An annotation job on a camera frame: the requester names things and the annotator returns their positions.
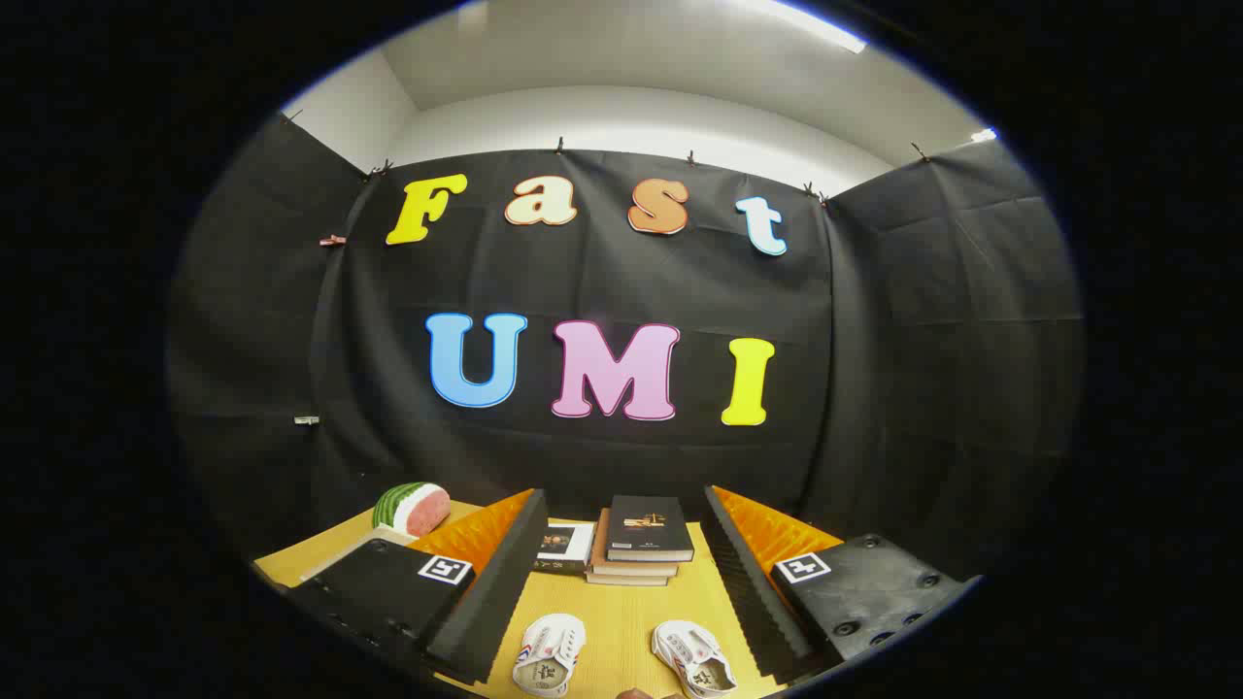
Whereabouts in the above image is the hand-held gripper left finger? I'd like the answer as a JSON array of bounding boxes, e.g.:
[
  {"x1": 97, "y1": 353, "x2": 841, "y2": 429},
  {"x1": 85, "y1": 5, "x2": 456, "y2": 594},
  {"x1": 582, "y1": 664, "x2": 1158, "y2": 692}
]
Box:
[{"x1": 287, "y1": 488, "x2": 550, "y2": 686}]

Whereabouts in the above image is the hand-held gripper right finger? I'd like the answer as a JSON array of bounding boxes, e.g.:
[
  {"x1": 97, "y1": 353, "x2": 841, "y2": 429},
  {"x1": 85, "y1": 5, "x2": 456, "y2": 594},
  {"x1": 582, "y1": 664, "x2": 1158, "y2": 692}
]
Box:
[{"x1": 701, "y1": 484, "x2": 982, "y2": 685}]

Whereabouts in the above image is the white canvas shoe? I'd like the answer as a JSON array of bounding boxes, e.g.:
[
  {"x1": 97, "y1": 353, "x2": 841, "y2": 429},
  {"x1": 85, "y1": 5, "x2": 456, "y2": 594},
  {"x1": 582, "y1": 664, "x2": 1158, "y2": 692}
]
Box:
[
  {"x1": 652, "y1": 620, "x2": 738, "y2": 699},
  {"x1": 512, "y1": 613, "x2": 588, "y2": 698}
]

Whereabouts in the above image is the white portrait cover book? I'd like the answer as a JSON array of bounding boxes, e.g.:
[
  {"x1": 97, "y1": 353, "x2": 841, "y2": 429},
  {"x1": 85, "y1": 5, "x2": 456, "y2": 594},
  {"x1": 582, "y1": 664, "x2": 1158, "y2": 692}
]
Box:
[{"x1": 532, "y1": 522, "x2": 595, "y2": 576}]

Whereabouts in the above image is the watermelon slice plush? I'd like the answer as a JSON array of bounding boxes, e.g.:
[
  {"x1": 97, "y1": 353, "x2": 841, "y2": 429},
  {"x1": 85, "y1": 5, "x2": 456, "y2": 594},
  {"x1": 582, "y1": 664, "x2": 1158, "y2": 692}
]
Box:
[{"x1": 372, "y1": 483, "x2": 453, "y2": 538}]

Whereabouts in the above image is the brown cover book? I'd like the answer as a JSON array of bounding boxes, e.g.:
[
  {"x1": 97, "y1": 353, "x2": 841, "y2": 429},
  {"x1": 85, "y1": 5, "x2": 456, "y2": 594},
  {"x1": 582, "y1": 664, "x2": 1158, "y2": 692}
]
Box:
[{"x1": 589, "y1": 508, "x2": 679, "y2": 578}]

